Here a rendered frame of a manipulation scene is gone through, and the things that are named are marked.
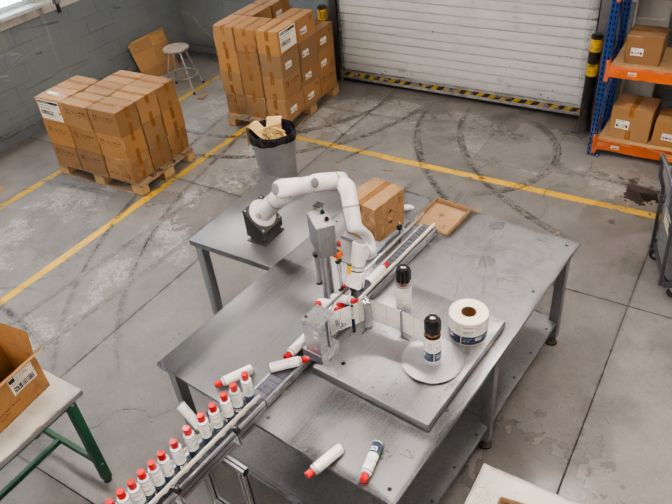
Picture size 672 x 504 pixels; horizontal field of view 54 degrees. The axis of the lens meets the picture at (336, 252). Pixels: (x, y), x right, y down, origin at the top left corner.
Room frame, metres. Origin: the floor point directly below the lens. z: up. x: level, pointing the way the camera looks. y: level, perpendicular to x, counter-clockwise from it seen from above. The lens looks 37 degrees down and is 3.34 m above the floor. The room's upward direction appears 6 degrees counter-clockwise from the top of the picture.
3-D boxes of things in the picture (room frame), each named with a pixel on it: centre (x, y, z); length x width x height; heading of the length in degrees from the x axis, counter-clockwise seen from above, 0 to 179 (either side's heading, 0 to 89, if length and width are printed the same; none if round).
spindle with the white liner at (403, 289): (2.64, -0.34, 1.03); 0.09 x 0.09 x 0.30
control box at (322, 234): (2.73, 0.06, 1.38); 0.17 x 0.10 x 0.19; 15
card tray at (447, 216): (3.52, -0.72, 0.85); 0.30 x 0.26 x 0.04; 140
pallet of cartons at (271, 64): (7.25, 0.41, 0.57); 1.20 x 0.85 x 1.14; 147
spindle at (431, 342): (2.24, -0.42, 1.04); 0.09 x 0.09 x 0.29
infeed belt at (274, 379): (2.76, -0.08, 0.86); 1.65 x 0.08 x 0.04; 140
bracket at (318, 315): (2.37, 0.12, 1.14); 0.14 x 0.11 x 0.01; 140
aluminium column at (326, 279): (2.82, 0.06, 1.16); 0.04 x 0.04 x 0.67; 50
